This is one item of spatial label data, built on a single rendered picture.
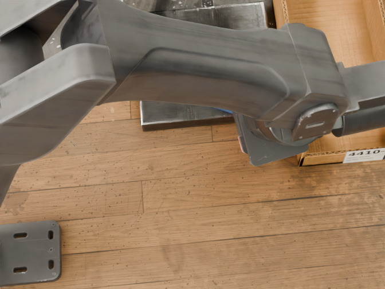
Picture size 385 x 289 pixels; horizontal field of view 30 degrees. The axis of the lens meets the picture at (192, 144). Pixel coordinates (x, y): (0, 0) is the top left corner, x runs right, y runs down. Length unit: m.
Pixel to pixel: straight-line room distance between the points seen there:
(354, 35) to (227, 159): 0.24
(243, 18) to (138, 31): 0.46
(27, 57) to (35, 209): 0.39
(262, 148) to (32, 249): 0.29
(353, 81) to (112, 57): 0.27
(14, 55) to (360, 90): 0.31
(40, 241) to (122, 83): 0.40
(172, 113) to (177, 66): 0.38
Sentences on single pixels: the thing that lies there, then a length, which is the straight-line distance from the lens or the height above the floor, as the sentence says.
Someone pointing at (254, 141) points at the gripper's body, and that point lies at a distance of 0.76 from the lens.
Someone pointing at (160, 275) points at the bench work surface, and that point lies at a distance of 0.83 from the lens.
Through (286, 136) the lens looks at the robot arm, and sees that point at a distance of 0.66.
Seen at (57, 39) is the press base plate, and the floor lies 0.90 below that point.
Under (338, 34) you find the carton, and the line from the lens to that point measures 0.95.
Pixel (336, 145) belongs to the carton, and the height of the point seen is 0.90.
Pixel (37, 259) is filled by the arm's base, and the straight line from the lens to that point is 0.84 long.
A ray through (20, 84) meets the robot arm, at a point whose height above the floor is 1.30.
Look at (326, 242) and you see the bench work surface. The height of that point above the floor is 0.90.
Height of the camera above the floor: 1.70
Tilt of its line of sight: 67 degrees down
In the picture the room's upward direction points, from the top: 4 degrees counter-clockwise
